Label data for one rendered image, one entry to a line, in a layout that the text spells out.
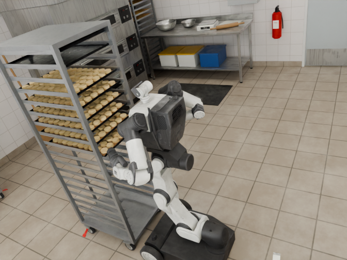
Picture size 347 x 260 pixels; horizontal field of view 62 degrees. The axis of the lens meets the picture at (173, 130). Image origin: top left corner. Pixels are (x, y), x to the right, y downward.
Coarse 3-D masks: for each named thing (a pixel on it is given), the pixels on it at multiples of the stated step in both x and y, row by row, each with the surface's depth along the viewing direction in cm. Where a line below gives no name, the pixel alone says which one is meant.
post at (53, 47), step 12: (60, 60) 157; (60, 72) 160; (72, 84) 165; (72, 96) 167; (84, 120) 176; (96, 144) 188; (96, 156) 191; (108, 180) 202; (120, 204) 217; (120, 216) 223; (132, 240) 237
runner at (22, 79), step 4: (12, 76) 193; (16, 80) 193; (20, 80) 191; (24, 80) 188; (28, 80) 186; (32, 80) 184; (36, 80) 181; (40, 80) 179; (44, 80) 177; (48, 80) 175; (52, 80) 173; (56, 80) 171; (60, 80) 169
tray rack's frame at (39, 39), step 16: (32, 32) 199; (48, 32) 186; (64, 32) 175; (80, 32) 166; (0, 48) 176; (16, 48) 168; (32, 48) 160; (48, 48) 154; (0, 64) 188; (16, 96) 200; (32, 128) 214; (48, 160) 231; (128, 192) 291; (96, 208) 280; (112, 208) 276; (128, 208) 272; (144, 208) 268; (96, 224) 263; (144, 224) 252; (128, 240) 241
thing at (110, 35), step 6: (108, 24) 184; (108, 36) 188; (114, 42) 190; (114, 48) 191; (120, 60) 198; (120, 66) 198; (120, 72) 201; (126, 78) 205; (126, 84) 206; (126, 96) 212; (132, 102) 214
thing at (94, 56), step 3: (93, 54) 203; (96, 54) 202; (99, 54) 201; (102, 54) 199; (105, 54) 198; (108, 54) 196; (111, 54) 195; (114, 54) 194; (87, 57) 208; (90, 57) 207; (93, 57) 205; (96, 57) 204; (99, 57) 202; (102, 57) 201; (105, 57) 199; (108, 57) 198; (111, 57) 197; (114, 57) 195
